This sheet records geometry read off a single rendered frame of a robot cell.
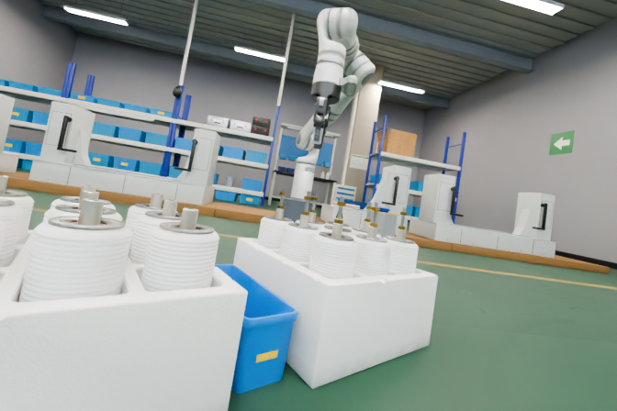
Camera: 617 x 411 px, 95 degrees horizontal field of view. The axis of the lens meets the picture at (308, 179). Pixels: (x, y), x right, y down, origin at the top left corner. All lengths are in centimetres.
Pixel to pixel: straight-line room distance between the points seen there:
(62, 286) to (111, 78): 1033
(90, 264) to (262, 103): 921
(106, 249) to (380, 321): 52
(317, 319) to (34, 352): 37
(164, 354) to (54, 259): 16
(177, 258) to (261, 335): 20
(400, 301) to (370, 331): 11
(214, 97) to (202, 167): 689
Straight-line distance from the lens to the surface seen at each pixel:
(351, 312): 60
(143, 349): 43
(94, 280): 41
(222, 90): 971
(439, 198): 340
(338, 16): 81
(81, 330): 40
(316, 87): 73
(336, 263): 58
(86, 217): 43
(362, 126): 749
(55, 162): 329
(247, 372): 56
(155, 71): 1033
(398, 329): 75
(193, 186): 284
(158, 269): 44
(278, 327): 55
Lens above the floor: 33
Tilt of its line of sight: 3 degrees up
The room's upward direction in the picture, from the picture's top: 9 degrees clockwise
